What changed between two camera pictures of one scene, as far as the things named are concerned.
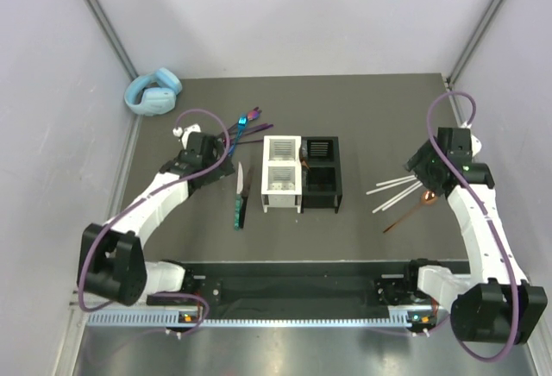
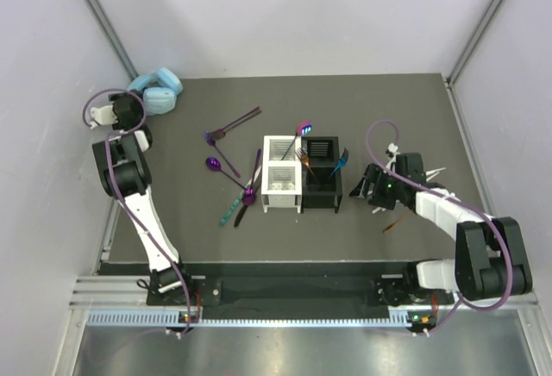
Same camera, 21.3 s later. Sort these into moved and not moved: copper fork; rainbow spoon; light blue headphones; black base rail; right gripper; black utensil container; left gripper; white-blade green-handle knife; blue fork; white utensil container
Moved: blue fork; white-blade green-handle knife; rainbow spoon; left gripper; copper fork; right gripper
Not moved: black base rail; white utensil container; black utensil container; light blue headphones
